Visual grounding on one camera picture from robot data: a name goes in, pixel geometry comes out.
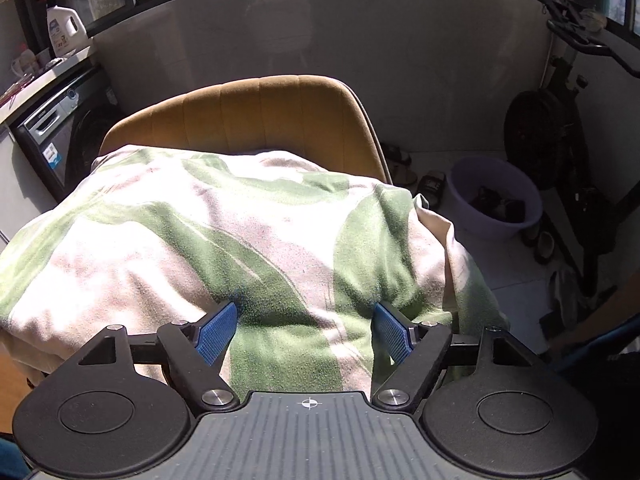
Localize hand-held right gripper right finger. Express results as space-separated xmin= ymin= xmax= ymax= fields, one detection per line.
xmin=372 ymin=302 xmax=548 ymax=413

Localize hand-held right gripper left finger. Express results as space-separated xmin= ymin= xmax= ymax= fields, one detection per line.
xmin=65 ymin=301 xmax=240 ymax=412

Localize green leaf print pajama shirt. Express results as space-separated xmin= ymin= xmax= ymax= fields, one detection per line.
xmin=0 ymin=144 xmax=508 ymax=397

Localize lavender plastic basin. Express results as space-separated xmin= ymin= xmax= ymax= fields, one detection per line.
xmin=446 ymin=156 xmax=544 ymax=241

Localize black sandal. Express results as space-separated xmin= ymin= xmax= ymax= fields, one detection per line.
xmin=416 ymin=171 xmax=448 ymax=211

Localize brown sandal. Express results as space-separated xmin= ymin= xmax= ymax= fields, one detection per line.
xmin=382 ymin=144 xmax=419 ymax=186

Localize brown slipper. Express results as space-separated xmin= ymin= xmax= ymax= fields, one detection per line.
xmin=522 ymin=230 xmax=559 ymax=265

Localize mustard yellow upholstered chair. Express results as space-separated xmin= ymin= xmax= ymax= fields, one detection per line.
xmin=99 ymin=75 xmax=394 ymax=187

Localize black exercise bike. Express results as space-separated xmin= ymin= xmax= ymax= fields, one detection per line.
xmin=502 ymin=0 xmax=640 ymax=297

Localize grey washing machine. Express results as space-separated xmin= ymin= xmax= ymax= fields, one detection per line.
xmin=10 ymin=66 xmax=125 ymax=202

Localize white detergent bottle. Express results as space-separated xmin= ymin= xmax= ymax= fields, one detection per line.
xmin=47 ymin=5 xmax=89 ymax=59

